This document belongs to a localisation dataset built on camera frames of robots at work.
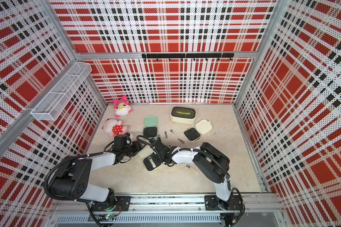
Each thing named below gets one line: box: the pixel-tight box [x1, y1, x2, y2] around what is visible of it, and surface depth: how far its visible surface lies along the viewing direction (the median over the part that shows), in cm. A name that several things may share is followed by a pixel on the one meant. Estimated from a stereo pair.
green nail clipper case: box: [143, 115, 161, 140], surface depth 110 cm
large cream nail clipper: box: [147, 156, 157, 169], surface depth 90 cm
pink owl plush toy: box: [113, 95, 133, 118], surface depth 113 cm
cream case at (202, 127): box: [183, 119, 213, 142], surface depth 104 cm
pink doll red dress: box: [102, 118, 128, 137], surface depth 101 cm
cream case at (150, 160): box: [138, 144, 163, 172], surface depth 89 cm
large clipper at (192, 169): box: [185, 164, 200, 175], surface depth 86 cm
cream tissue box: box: [170, 105, 197, 125], surface depth 110 cm
